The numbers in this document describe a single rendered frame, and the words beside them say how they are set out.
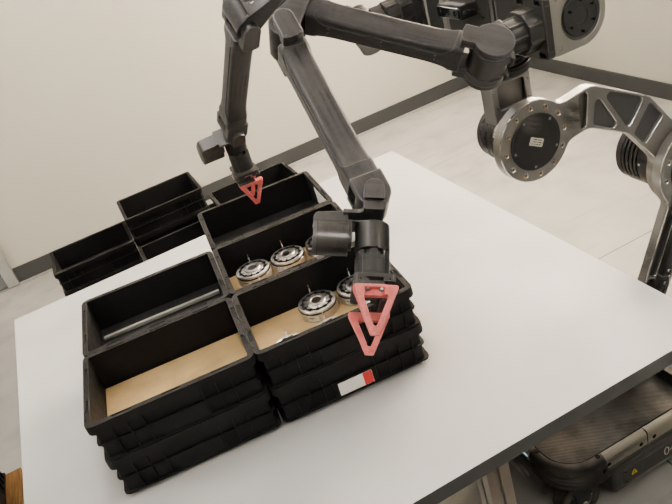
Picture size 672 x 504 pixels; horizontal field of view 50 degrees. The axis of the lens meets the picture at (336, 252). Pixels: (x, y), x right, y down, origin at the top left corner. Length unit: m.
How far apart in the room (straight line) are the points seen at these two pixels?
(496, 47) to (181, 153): 3.68
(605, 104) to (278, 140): 3.43
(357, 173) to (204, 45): 3.64
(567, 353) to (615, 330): 0.13
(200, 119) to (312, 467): 3.48
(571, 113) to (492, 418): 0.74
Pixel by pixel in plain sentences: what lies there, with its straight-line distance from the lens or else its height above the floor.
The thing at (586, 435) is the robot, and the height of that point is 0.24.
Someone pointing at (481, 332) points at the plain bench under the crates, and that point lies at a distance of 1.88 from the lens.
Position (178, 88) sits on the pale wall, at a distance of 4.78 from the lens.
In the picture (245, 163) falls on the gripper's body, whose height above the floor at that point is 1.19.
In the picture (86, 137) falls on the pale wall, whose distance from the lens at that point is 4.75.
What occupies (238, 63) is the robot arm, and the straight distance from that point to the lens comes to 1.68.
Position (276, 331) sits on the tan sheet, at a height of 0.83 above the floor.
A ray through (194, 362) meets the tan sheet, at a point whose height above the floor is 0.83.
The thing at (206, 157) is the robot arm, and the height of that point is 1.24.
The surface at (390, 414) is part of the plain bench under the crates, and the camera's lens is 1.71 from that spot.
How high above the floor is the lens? 1.86
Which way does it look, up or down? 29 degrees down
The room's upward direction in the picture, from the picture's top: 18 degrees counter-clockwise
